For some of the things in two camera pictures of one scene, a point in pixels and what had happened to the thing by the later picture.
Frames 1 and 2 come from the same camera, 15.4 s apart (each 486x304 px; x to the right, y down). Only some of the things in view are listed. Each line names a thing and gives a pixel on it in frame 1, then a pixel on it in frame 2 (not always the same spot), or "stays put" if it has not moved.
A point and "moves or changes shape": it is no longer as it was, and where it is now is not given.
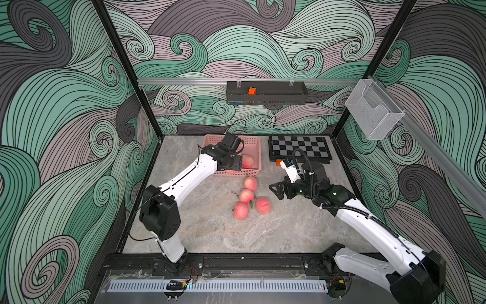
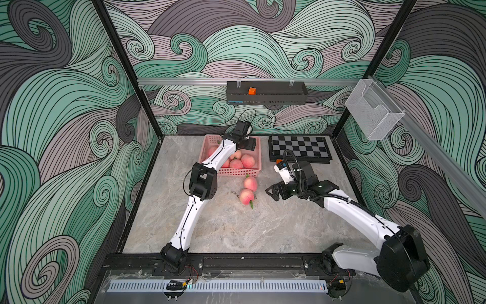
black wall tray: (267, 93) stays put
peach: (245, 196) stays put
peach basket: (250, 183) stays put
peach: (263, 206) moves or changes shape
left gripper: (236, 163) -> (252, 144)
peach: (247, 161) stays put
